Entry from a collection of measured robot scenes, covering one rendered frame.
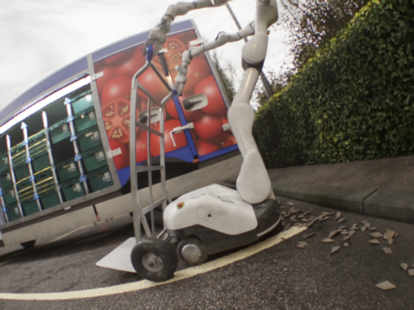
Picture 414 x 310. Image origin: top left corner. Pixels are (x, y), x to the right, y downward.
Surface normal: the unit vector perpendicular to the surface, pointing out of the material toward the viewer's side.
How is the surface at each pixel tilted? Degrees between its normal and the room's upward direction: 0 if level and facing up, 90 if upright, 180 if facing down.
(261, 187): 90
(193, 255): 90
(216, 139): 90
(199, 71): 90
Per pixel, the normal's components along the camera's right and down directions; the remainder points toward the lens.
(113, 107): 0.07, -0.09
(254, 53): -0.14, -0.01
